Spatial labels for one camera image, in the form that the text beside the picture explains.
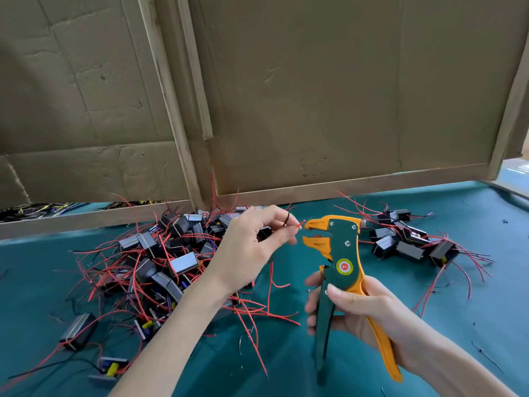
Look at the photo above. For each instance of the creased brown cardboard panel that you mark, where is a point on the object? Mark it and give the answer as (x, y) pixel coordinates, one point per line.
(74, 86)

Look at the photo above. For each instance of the short wooden bottom rail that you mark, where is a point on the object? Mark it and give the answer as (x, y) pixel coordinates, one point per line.
(83, 220)

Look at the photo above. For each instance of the flat grey board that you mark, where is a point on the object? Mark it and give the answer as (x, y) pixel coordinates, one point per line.
(511, 182)

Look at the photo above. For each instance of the wide wooden post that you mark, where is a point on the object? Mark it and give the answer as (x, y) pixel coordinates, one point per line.
(169, 95)

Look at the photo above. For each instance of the person's right forearm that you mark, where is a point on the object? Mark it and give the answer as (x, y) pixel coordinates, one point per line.
(459, 372)

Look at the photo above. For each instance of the smooth brown cardboard panel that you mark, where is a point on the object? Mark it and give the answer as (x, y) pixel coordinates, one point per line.
(355, 86)

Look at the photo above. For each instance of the person's left hand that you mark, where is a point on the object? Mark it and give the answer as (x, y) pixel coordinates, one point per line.
(244, 252)

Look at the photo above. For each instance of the person's left forearm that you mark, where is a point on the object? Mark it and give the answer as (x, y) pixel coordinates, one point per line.
(169, 347)

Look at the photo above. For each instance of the thin wooden strip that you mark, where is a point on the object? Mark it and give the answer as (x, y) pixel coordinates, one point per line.
(196, 70)

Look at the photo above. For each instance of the long wooden bottom rail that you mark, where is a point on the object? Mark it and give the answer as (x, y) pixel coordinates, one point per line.
(355, 186)

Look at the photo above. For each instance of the person's right hand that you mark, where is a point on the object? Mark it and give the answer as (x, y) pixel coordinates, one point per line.
(372, 318)

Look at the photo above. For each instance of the wooden corner post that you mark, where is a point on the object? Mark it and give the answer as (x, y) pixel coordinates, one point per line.
(506, 120)

